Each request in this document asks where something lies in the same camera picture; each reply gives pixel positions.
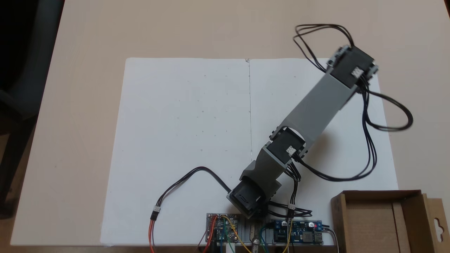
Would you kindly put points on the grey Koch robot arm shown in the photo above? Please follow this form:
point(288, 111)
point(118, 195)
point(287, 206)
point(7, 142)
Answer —
point(316, 105)

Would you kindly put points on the dark circuit board red LED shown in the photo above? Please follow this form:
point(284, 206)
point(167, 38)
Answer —
point(219, 228)

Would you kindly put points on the brown cardboard box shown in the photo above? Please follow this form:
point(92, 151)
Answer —
point(369, 225)

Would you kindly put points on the dark chair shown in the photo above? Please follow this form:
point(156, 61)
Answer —
point(38, 52)

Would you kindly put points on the metal clamp bolt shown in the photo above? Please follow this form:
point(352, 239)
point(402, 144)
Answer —
point(255, 242)

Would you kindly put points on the blue circuit board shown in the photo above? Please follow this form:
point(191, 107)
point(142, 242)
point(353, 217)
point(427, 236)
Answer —
point(299, 232)

